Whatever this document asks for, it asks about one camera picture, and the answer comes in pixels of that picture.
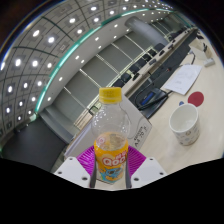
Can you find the flat round red coaster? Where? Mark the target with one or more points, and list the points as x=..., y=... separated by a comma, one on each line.
x=196, y=99

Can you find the yellow-capped clear drink bottle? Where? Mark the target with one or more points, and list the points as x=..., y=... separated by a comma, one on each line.
x=111, y=160

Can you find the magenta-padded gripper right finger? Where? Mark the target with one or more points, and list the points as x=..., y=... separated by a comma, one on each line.
x=148, y=171

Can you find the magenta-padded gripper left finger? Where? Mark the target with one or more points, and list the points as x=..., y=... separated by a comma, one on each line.
x=71, y=171

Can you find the group of ceiling lights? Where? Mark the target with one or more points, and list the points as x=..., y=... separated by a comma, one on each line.
x=51, y=40

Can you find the white printed paper cup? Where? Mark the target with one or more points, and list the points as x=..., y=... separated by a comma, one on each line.
x=186, y=131

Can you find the printed white paper sheet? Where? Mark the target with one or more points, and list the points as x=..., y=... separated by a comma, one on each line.
x=183, y=80

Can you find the row of black office chairs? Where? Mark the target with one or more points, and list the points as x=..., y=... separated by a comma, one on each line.
x=133, y=68

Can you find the black desk console unit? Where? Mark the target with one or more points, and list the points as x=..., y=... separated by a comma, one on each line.
x=148, y=100

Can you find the white open paper box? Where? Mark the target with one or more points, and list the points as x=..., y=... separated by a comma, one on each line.
x=196, y=51

